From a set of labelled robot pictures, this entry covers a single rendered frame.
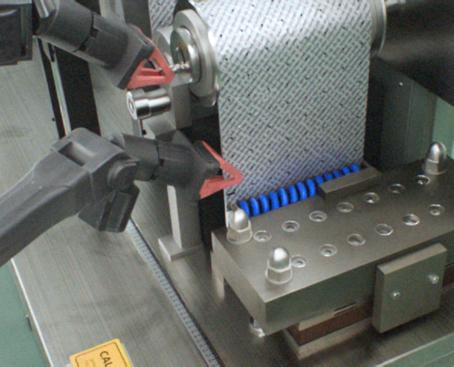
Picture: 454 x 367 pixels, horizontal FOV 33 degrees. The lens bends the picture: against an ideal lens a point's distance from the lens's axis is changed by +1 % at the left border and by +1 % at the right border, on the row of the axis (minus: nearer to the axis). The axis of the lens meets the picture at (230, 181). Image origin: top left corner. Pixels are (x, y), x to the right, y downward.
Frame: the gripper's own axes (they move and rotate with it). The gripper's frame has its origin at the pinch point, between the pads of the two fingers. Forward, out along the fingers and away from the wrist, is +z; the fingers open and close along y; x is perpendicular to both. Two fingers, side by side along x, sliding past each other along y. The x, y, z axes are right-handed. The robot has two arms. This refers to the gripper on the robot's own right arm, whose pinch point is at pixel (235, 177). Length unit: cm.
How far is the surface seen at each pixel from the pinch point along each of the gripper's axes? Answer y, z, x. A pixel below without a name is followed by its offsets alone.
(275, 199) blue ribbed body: 3.3, 5.8, -1.0
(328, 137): 0.3, 12.2, 9.2
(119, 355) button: 9.8, -12.5, -24.6
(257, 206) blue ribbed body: 3.3, 3.2, -2.5
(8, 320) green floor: -104, 25, -110
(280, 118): 0.3, 2.4, 10.2
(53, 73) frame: -47.3, -11.6, -7.9
